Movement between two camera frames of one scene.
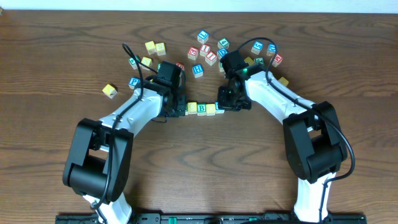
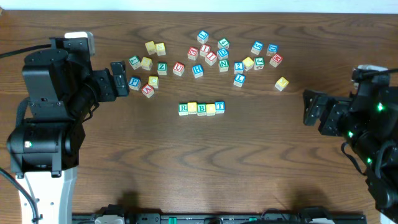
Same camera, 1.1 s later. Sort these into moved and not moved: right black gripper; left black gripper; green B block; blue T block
Moved: left black gripper; right black gripper
Not moved: green B block; blue T block
